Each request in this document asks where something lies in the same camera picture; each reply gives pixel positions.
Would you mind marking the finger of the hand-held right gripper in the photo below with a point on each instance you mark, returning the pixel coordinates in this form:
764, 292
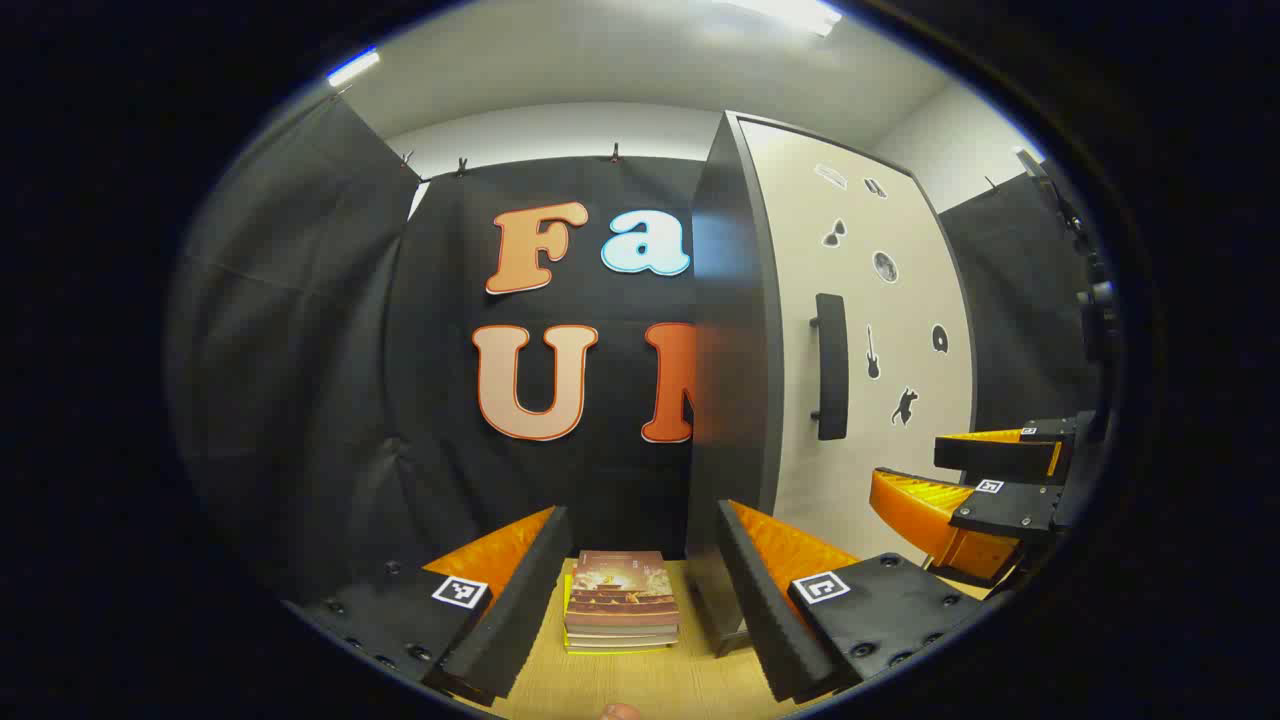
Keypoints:
1005, 510
995, 460

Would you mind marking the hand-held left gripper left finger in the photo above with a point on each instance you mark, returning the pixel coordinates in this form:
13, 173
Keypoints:
520, 600

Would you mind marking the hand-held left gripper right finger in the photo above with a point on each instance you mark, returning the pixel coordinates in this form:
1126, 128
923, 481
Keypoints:
765, 610

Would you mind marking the white cabinet door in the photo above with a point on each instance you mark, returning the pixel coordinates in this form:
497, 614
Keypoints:
790, 480

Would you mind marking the grey cabinet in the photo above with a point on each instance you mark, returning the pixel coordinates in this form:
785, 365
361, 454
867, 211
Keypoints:
730, 350

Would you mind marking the stack of books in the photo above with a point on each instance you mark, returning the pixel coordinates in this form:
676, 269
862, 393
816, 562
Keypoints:
620, 590

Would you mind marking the black backdrop cloth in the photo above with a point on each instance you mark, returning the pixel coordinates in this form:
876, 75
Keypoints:
300, 350

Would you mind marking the wide ceiling light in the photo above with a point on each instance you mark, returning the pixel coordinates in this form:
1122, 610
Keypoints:
790, 12

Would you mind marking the long ceiling light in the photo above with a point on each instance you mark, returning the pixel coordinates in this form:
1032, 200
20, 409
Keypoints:
352, 68

